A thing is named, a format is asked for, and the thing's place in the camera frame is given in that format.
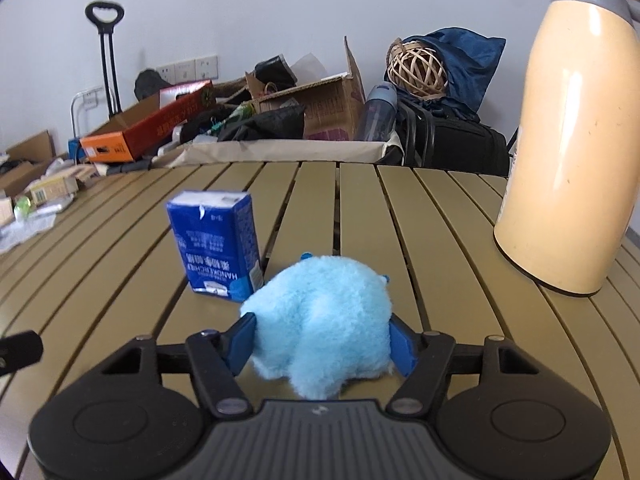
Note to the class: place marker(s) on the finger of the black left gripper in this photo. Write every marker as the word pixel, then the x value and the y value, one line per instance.
pixel 19 351

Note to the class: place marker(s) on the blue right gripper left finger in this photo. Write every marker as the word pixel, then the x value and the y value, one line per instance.
pixel 237 343

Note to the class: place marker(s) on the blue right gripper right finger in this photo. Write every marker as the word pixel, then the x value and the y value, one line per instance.
pixel 405 346

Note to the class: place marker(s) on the blue plush toy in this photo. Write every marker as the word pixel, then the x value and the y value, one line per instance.
pixel 321 323

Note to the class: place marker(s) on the blue tissue pack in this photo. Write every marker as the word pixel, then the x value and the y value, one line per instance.
pixel 217 242

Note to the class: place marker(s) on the white paper sheet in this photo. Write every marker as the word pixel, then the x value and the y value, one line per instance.
pixel 20 231

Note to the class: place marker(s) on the small tan carton box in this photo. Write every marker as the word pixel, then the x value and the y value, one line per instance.
pixel 44 191

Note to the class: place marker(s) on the open cardboard boxes left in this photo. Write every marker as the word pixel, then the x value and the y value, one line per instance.
pixel 25 162

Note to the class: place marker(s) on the cream yellow thermos jug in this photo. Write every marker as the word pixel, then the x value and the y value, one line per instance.
pixel 575 175

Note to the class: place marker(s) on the brown cardboard box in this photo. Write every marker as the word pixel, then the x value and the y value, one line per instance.
pixel 332 104

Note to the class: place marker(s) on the orange cardboard box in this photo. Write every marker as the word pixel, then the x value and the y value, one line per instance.
pixel 135 132

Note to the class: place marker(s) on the woven rattan ball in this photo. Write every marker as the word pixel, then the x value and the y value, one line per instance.
pixel 416 68

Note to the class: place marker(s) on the dark blue cloth bag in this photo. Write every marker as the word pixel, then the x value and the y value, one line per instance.
pixel 471 61

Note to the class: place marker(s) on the white wall socket panel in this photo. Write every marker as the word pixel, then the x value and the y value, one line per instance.
pixel 205 67

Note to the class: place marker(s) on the black trolley handle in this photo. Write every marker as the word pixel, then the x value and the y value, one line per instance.
pixel 105 16

